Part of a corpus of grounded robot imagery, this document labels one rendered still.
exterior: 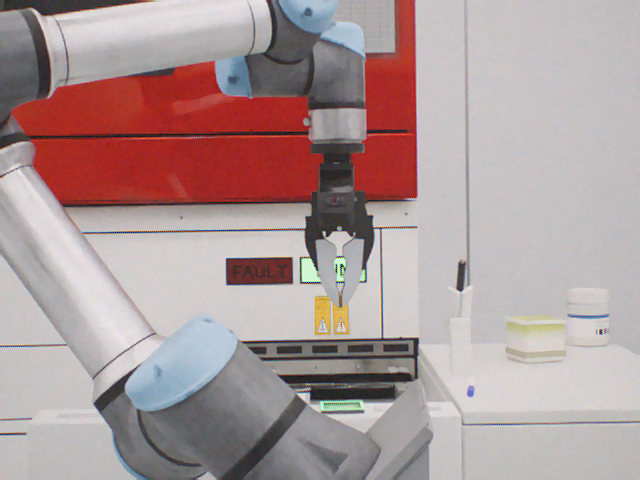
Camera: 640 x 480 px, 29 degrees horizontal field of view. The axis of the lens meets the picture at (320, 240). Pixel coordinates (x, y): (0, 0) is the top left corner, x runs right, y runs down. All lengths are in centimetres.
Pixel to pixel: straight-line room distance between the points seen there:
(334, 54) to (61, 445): 60
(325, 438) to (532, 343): 82
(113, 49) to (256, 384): 40
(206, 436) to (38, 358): 107
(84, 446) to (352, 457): 50
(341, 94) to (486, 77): 215
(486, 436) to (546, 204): 218
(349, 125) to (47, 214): 42
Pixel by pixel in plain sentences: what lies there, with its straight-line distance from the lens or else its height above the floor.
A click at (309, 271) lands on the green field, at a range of 219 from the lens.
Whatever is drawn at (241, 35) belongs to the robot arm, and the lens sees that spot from 142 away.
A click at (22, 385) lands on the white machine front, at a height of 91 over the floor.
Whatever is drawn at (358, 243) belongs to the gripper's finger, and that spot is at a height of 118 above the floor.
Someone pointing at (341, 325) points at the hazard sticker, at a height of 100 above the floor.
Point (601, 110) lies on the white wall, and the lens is 378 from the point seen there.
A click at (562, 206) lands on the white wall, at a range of 375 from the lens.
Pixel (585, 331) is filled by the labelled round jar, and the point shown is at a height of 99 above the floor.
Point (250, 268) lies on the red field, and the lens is 219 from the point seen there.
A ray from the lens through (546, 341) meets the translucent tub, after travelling 200.
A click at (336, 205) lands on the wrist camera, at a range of 152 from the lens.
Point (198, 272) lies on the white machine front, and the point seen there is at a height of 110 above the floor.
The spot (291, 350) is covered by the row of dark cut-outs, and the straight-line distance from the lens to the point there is 221.
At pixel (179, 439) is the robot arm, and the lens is 124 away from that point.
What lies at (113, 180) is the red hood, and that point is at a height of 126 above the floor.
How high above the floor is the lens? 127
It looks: 3 degrees down
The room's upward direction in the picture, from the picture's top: 1 degrees counter-clockwise
